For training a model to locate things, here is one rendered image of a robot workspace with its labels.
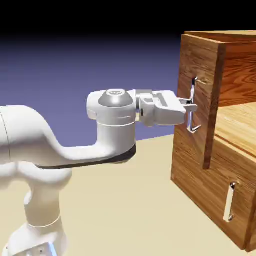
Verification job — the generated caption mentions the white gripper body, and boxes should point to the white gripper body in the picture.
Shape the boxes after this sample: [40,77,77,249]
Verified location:
[148,90,187,127]

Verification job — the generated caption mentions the bent silver door handle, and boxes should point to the bent silver door handle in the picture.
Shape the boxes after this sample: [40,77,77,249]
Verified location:
[186,76,207,134]

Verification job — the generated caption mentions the tall wooden cabinet door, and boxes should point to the tall wooden cabinet door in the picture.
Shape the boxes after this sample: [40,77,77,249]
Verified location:
[173,33,227,170]

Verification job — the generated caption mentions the wooden cabinet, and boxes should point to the wooden cabinet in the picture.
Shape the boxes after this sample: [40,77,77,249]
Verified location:
[170,29,256,253]

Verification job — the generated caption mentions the short wooden cabinet door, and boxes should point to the short wooden cabinet door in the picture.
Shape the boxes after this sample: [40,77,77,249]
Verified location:
[170,131,256,252]

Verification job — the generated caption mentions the straight silver door handle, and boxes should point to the straight silver door handle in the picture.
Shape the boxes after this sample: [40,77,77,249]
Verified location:
[222,180,240,223]

